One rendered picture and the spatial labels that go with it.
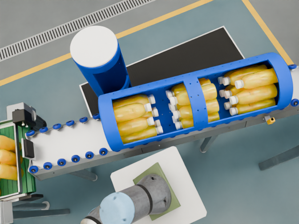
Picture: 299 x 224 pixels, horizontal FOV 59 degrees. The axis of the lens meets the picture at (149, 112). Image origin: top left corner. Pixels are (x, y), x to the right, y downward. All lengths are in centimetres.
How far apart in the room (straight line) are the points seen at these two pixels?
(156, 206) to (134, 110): 44
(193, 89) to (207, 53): 140
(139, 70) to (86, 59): 99
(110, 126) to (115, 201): 38
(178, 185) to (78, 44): 97
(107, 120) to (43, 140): 53
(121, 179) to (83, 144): 40
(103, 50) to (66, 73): 129
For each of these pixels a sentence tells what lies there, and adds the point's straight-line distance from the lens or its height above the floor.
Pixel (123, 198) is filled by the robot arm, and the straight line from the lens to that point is 92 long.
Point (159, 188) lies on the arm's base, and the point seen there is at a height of 132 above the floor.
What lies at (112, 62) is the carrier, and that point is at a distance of 157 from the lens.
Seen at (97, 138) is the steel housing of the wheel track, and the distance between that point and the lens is 149.
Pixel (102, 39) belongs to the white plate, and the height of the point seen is 104.
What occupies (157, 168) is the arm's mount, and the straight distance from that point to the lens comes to 104.
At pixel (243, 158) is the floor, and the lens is 244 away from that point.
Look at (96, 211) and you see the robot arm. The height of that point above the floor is 132.
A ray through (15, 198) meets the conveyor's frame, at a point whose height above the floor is 89.
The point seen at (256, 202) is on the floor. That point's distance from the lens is 243.
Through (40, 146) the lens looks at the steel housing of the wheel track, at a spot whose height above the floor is 93.
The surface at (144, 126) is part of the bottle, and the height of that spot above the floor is 113.
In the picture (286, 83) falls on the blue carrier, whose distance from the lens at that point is 133.
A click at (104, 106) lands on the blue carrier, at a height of 123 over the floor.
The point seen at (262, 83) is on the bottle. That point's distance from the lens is 133.
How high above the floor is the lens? 232
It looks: 70 degrees down
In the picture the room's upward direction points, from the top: 12 degrees counter-clockwise
